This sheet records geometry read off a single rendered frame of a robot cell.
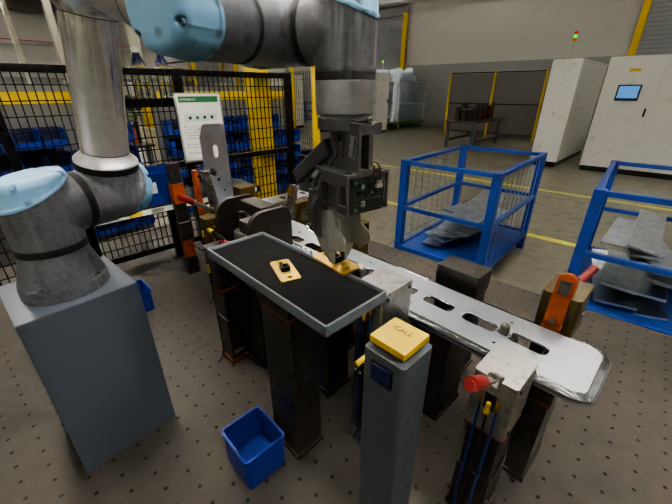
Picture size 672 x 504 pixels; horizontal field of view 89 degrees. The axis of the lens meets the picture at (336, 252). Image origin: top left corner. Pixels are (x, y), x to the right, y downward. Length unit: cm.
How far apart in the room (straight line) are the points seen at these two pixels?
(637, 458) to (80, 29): 141
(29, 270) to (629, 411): 142
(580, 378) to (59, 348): 96
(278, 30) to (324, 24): 6
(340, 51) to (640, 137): 824
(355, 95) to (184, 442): 86
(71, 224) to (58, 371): 28
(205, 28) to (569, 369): 76
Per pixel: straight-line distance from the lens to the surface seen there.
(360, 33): 45
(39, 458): 114
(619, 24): 1489
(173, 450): 101
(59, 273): 83
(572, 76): 860
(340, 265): 54
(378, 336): 49
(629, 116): 854
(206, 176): 128
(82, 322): 83
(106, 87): 80
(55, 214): 80
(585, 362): 83
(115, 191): 85
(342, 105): 44
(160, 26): 39
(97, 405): 95
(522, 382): 63
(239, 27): 42
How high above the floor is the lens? 147
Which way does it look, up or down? 25 degrees down
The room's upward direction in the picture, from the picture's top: straight up
